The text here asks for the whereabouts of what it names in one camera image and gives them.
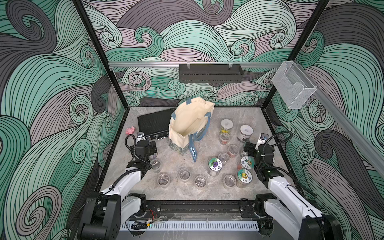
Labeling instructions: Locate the white mesh wall basket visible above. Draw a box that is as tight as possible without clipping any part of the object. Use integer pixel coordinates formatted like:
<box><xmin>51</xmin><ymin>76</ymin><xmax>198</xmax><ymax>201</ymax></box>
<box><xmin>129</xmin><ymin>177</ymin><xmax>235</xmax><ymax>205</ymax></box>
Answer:
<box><xmin>272</xmin><ymin>61</ymin><xmax>317</xmax><ymax>110</ymax></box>

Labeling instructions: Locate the clear red jar right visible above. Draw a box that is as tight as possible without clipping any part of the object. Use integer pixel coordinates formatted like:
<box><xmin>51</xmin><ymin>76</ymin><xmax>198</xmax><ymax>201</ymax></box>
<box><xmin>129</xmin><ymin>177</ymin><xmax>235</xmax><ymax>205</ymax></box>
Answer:
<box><xmin>227</xmin><ymin>145</ymin><xmax>240</xmax><ymax>159</ymax></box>

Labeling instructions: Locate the purple flower label jar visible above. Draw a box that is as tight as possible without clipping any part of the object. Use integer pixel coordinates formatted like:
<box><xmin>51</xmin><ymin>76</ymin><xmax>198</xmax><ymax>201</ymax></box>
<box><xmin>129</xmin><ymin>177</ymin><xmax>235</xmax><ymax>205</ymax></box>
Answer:
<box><xmin>208</xmin><ymin>158</ymin><xmax>223</xmax><ymax>177</ymax></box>

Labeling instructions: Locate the cream canvas tote bag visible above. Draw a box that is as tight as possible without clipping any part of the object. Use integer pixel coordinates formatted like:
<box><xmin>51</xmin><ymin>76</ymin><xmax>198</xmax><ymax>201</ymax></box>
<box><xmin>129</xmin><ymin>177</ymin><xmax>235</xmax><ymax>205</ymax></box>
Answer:
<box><xmin>169</xmin><ymin>97</ymin><xmax>215</xmax><ymax>162</ymax></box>

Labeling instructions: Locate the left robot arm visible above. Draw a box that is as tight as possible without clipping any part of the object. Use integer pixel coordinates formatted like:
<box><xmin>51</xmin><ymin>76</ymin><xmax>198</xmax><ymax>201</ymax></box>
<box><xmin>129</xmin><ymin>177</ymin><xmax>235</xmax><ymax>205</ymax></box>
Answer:
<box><xmin>77</xmin><ymin>132</ymin><xmax>157</xmax><ymax>240</ymax></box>

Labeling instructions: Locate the pink toy pig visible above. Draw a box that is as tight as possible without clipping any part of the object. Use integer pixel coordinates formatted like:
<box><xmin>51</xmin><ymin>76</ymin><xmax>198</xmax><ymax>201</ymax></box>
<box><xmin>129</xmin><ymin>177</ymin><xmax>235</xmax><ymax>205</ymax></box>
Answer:
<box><xmin>126</xmin><ymin>127</ymin><xmax>136</xmax><ymax>135</ymax></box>

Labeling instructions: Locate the white lid flower jar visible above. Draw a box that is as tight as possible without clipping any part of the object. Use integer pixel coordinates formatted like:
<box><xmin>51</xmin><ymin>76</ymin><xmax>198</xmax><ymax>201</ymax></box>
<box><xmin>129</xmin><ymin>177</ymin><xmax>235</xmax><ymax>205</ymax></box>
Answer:
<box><xmin>236</xmin><ymin>169</ymin><xmax>253</xmax><ymax>188</ymax></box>

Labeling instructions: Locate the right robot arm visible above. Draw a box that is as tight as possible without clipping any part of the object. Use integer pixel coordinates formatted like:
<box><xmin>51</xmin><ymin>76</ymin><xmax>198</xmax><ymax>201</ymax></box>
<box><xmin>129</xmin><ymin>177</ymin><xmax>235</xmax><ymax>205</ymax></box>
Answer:
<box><xmin>244</xmin><ymin>134</ymin><xmax>343</xmax><ymax>240</ymax></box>

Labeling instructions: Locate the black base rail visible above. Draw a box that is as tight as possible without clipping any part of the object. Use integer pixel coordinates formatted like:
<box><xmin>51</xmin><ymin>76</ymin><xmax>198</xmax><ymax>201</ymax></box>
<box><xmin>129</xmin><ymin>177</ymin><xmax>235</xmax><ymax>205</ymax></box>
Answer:
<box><xmin>122</xmin><ymin>199</ymin><xmax>271</xmax><ymax>221</ymax></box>

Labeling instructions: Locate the black wall shelf tray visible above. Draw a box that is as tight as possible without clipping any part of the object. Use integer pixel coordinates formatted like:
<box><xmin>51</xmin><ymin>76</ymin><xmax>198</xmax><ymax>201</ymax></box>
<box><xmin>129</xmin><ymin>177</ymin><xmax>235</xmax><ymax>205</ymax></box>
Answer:
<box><xmin>179</xmin><ymin>64</ymin><xmax>244</xmax><ymax>84</ymax></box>

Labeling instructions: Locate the clear small seed jar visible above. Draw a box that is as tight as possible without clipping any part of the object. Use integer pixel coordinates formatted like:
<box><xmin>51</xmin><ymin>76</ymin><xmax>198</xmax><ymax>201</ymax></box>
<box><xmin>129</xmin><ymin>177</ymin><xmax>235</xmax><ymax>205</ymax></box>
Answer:
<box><xmin>223</xmin><ymin>175</ymin><xmax>237</xmax><ymax>190</ymax></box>

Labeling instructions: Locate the white slotted cable duct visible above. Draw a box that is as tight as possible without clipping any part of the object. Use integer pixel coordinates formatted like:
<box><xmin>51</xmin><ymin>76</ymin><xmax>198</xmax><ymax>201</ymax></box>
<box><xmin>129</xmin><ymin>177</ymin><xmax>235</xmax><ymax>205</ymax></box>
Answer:
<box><xmin>119</xmin><ymin>220</ymin><xmax>260</xmax><ymax>232</ymax></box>

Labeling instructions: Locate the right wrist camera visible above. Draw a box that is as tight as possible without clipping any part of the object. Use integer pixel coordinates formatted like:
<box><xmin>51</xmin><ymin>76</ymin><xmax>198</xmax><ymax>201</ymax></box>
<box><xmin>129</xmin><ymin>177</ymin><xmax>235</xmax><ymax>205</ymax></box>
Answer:
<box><xmin>255</xmin><ymin>133</ymin><xmax>269</xmax><ymax>150</ymax></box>

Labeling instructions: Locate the green lid seed jar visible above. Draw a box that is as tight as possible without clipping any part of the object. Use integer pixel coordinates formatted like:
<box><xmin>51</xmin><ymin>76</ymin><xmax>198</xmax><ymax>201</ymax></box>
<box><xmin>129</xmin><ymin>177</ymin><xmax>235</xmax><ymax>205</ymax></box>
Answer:
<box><xmin>237</xmin><ymin>156</ymin><xmax>255</xmax><ymax>170</ymax></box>

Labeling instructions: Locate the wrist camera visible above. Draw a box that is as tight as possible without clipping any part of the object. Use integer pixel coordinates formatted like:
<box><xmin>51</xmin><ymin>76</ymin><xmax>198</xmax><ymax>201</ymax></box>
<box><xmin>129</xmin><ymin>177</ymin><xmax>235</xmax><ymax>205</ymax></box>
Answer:
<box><xmin>255</xmin><ymin>133</ymin><xmax>269</xmax><ymax>150</ymax></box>
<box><xmin>137</xmin><ymin>132</ymin><xmax>146</xmax><ymax>143</ymax></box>

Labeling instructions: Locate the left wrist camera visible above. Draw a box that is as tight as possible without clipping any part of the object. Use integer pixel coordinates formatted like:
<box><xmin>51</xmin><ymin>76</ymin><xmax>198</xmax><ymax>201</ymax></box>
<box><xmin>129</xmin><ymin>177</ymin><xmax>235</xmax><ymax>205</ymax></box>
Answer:
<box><xmin>137</xmin><ymin>132</ymin><xmax>146</xmax><ymax>143</ymax></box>

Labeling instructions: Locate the black ribbed hard case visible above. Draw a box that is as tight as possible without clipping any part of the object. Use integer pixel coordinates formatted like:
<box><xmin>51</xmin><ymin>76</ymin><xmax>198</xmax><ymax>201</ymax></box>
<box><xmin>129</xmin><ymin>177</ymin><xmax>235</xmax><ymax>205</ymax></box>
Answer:
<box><xmin>138</xmin><ymin>109</ymin><xmax>176</xmax><ymax>140</ymax></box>

